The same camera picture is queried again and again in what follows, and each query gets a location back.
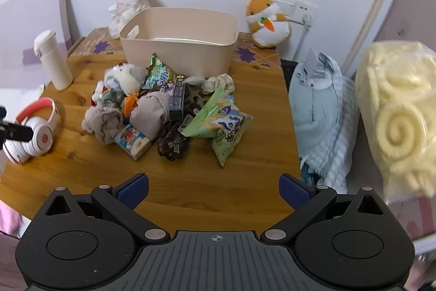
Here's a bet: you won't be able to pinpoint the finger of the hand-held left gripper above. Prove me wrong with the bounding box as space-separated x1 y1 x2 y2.
0 120 34 143

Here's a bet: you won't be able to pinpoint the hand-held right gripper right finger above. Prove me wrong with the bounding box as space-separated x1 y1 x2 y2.
261 173 397 240

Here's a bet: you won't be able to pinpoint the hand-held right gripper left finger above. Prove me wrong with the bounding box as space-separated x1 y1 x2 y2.
32 173 171 240

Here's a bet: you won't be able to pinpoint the dark candy bag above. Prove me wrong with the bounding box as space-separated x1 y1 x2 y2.
157 123 192 162

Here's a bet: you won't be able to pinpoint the large green snack bag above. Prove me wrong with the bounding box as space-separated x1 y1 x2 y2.
180 86 254 167

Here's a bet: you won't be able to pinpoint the small white plush toy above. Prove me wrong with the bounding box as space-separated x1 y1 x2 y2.
104 62 147 95

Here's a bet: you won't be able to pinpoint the white hair scrunchie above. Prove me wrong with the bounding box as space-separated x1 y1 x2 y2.
202 73 235 95

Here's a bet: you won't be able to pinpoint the beige plastic storage basket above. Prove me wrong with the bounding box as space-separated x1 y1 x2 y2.
119 7 239 78

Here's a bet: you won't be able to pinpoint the pink and white headphones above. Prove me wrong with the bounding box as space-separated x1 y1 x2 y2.
3 97 62 164

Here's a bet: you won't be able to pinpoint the small colourful cartoon box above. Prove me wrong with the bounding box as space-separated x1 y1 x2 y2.
113 124 151 161

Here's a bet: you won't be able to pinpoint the wooden desk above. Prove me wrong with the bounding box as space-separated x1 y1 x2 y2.
0 35 302 240

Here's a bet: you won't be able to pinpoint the grey sock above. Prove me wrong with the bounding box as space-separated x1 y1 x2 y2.
82 107 124 145

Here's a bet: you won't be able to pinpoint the white thermos bottle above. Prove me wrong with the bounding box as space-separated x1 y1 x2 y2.
33 29 74 91

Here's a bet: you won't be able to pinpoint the light blue pillow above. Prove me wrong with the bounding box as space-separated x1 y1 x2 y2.
289 52 358 194

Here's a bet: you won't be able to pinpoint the pink cloth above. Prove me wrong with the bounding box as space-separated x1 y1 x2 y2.
0 199 22 238

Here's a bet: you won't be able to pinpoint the green patterned cloth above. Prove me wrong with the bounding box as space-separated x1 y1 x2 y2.
91 81 123 112

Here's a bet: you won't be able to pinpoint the black rectangular box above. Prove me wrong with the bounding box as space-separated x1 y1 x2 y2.
168 74 187 123

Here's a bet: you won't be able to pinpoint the dark brown patterned cloth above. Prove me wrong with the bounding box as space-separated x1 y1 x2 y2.
184 86 210 116

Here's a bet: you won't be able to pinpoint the small green snack bag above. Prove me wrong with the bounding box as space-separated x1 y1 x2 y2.
141 53 176 91

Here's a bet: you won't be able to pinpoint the pale purple board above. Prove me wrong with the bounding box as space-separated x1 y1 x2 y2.
0 0 80 97

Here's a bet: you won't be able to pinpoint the white paper tag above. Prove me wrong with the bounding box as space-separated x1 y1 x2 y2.
303 48 320 74

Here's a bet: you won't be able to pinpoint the orange hamster plush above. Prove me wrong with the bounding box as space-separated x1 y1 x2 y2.
246 0 292 48

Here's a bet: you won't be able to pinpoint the white plush rabbit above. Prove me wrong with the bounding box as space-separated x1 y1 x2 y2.
108 0 155 38

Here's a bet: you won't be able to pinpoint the grey drawstring pouch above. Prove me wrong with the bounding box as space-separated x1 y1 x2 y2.
129 91 171 140

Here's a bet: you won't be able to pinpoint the white power cable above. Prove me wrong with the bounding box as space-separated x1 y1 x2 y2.
293 14 314 61

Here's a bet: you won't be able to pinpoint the white wall socket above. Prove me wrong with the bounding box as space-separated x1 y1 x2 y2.
271 0 319 26

